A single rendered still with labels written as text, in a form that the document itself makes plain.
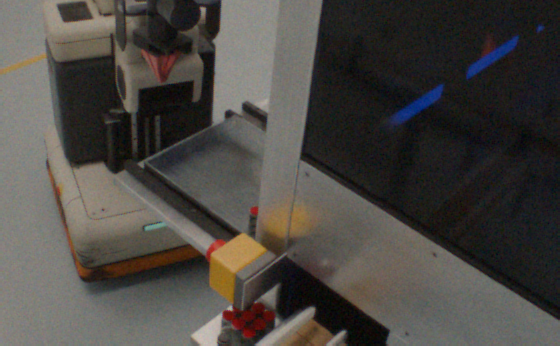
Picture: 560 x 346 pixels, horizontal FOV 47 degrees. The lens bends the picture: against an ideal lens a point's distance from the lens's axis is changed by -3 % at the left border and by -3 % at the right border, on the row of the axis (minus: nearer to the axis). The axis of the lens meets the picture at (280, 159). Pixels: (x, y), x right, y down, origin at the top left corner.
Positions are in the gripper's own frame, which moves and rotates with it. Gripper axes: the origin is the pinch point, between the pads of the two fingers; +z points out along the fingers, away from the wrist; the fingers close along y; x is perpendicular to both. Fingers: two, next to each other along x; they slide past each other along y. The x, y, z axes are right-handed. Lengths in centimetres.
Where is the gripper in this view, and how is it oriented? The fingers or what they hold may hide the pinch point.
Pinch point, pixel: (162, 78)
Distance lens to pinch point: 129.3
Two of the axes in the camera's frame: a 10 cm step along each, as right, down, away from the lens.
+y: 7.4, 4.6, -4.9
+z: -0.9, 8.0, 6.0
